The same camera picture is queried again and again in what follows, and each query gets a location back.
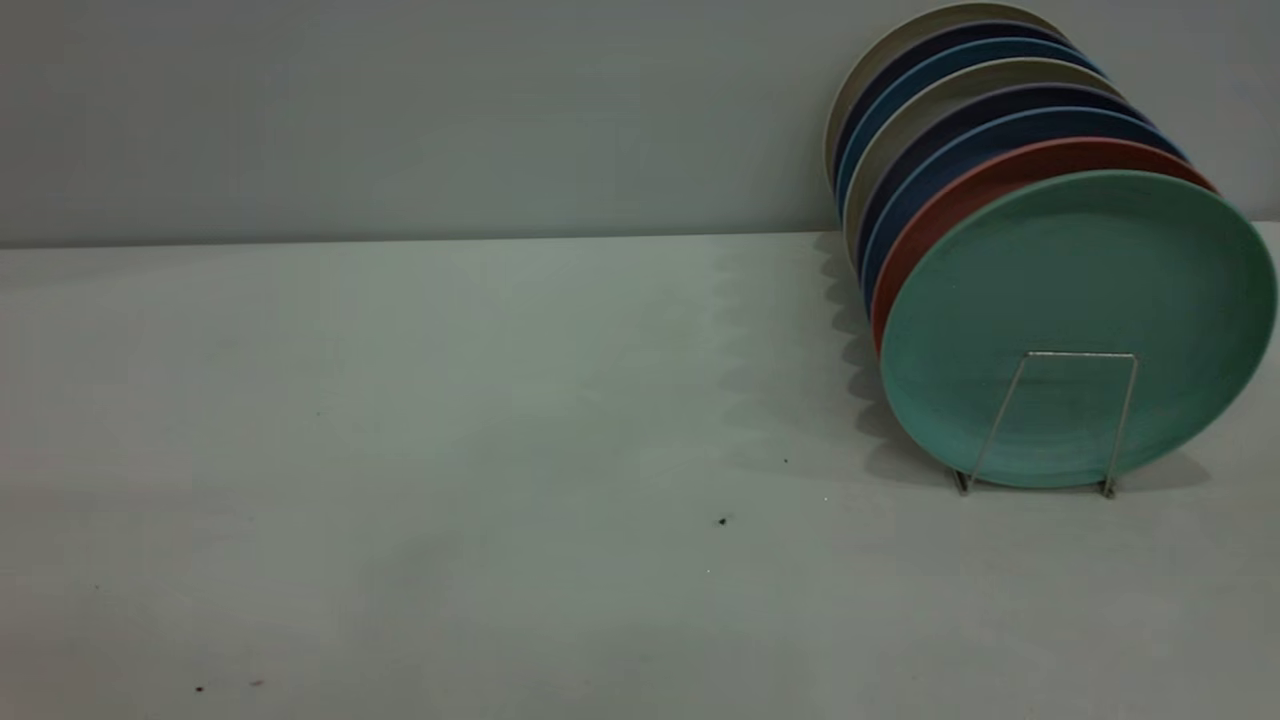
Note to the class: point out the green round plate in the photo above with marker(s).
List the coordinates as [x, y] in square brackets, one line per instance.
[1080, 300]

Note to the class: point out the pink round plate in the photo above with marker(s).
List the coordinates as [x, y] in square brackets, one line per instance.
[960, 195]

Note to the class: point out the blue round plate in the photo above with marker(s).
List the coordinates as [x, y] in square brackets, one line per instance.
[930, 70]
[940, 160]

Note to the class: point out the dark purple round plate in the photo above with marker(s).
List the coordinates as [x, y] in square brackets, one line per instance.
[935, 42]
[935, 125]

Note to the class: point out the beige round plate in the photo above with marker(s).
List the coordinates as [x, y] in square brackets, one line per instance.
[900, 45]
[920, 105]

